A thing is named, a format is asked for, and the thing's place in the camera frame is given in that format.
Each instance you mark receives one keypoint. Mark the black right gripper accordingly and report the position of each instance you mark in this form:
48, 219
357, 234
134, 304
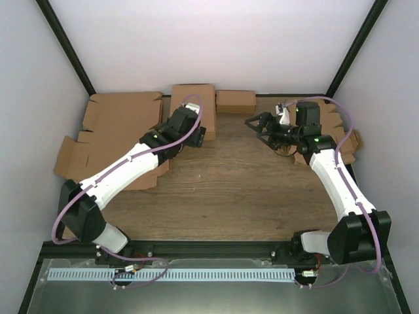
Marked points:
267, 118

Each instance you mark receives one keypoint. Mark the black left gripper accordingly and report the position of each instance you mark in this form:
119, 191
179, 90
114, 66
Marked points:
198, 138

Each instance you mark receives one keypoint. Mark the large cardboard box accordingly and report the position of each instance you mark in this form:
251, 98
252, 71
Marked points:
199, 94

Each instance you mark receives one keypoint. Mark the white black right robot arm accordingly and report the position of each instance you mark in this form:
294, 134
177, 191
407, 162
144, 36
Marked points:
361, 232

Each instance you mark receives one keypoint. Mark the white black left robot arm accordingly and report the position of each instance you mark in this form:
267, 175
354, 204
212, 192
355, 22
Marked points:
81, 204

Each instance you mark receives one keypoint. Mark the small folded cardboard box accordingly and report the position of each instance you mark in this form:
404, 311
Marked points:
235, 101

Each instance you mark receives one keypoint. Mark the flat cardboard blank back left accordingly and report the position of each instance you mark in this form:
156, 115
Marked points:
143, 108

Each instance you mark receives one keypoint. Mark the flat cardboard blank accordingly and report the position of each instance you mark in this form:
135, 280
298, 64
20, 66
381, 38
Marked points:
143, 108
92, 152

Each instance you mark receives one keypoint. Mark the stack of small cardboard blanks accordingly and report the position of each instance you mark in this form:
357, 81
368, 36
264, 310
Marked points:
331, 124

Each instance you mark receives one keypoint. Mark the flat cardboard blank front left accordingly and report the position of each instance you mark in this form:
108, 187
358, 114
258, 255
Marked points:
92, 152

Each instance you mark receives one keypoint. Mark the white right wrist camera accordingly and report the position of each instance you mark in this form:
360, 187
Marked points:
282, 114

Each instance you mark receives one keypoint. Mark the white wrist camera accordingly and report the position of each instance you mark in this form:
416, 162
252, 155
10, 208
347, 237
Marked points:
282, 114
191, 106

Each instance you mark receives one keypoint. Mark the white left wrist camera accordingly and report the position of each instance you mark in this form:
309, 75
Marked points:
191, 106

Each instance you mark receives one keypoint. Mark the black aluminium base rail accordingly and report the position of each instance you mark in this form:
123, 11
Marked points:
276, 252

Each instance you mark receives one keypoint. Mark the black right corner frame post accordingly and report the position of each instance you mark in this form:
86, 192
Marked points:
364, 31

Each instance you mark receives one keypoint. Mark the black corner frame post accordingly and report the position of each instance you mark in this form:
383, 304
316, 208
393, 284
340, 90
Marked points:
61, 36
364, 31

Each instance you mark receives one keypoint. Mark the light blue slotted cable duct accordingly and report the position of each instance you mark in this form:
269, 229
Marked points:
174, 275

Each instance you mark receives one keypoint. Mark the black left corner frame post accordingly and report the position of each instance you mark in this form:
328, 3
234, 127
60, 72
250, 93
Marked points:
61, 36

